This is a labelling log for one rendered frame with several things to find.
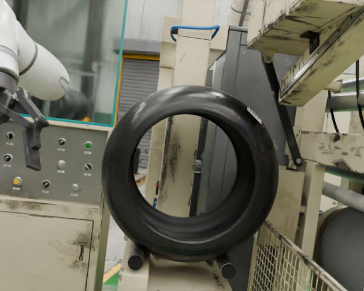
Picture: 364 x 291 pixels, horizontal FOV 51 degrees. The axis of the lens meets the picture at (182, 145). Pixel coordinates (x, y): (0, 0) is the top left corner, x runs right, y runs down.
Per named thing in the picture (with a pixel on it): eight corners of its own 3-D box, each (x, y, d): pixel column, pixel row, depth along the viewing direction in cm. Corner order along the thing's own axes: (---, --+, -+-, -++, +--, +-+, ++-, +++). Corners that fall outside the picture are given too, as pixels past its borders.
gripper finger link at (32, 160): (33, 136, 69) (37, 134, 69) (37, 171, 67) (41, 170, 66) (22, 130, 67) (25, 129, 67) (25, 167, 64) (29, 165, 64)
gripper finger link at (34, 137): (33, 125, 69) (47, 119, 69) (36, 150, 67) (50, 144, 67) (27, 122, 68) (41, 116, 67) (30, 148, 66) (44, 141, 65)
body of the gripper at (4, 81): (26, 82, 78) (30, 121, 74) (-7, 99, 80) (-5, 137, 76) (-3, 64, 71) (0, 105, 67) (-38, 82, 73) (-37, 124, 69)
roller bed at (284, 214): (244, 230, 166) (253, 162, 164) (278, 234, 167) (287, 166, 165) (256, 245, 146) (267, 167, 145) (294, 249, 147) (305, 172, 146)
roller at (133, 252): (133, 235, 147) (134, 223, 147) (145, 236, 148) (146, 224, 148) (126, 269, 113) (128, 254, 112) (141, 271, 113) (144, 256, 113)
